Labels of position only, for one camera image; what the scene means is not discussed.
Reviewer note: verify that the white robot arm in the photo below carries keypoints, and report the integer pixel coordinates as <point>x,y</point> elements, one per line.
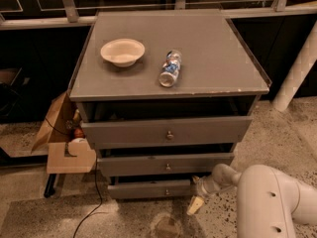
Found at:
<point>269,202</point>

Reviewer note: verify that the grey bottom drawer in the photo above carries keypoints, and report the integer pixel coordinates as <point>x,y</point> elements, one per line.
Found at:
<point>151,189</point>

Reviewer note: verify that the clear plastic water bottle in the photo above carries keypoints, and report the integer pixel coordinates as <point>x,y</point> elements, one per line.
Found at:
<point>170,69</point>

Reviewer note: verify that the brown cardboard box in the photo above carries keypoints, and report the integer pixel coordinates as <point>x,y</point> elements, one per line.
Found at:
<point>63,138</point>

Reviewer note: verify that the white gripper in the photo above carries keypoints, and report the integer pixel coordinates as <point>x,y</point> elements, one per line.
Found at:
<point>204,189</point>

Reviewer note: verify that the grey drawer cabinet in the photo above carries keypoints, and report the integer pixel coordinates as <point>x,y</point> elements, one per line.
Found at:
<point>218,78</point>

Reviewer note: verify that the black post foot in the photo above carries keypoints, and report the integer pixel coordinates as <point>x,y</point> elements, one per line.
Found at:
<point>49,190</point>

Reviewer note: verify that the grey drawer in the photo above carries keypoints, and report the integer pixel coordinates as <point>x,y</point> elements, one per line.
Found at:
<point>151,189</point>
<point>162,165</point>
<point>166,132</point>

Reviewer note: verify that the grey middle drawer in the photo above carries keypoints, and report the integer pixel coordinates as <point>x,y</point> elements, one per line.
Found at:
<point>162,165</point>

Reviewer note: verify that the white slanted pipe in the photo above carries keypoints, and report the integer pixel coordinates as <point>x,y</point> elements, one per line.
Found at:
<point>299,70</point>

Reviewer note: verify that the white paper bowl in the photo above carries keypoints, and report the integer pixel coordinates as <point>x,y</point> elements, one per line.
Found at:
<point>122,52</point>

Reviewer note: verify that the white metal window railing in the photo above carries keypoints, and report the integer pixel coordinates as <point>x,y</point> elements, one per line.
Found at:
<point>36,14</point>

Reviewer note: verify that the grey top drawer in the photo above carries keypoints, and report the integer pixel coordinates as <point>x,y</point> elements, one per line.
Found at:
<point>166,132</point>

